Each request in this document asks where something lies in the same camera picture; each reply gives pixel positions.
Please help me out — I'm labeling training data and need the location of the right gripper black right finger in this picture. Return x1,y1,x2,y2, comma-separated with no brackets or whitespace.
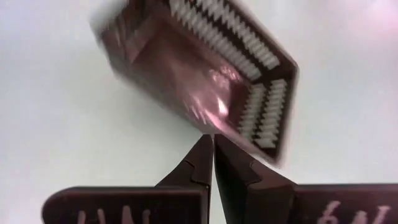
214,134,398,224

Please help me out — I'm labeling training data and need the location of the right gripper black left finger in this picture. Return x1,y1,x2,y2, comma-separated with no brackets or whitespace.
42,134,214,224

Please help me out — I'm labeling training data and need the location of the black slotted plastic basket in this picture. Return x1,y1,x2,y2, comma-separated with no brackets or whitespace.
90,0,299,166

